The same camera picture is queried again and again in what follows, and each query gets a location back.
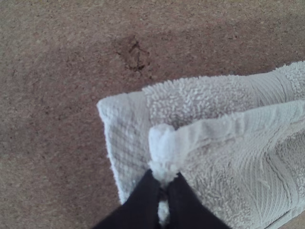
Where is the cork mat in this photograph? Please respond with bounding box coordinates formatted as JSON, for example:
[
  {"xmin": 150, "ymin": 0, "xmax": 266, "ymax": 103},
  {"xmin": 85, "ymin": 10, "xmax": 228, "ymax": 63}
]
[{"xmin": 0, "ymin": 0, "xmax": 305, "ymax": 229}]

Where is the pale towel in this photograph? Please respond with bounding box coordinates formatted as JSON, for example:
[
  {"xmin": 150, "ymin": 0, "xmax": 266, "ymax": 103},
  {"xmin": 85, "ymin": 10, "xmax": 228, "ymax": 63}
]
[{"xmin": 96, "ymin": 61, "xmax": 305, "ymax": 229}]

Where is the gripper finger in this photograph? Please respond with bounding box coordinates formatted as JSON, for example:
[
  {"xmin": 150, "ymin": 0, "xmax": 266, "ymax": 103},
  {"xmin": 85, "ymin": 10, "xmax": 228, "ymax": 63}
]
[
  {"xmin": 166, "ymin": 172, "xmax": 231, "ymax": 229},
  {"xmin": 92, "ymin": 168, "xmax": 161, "ymax": 229}
]

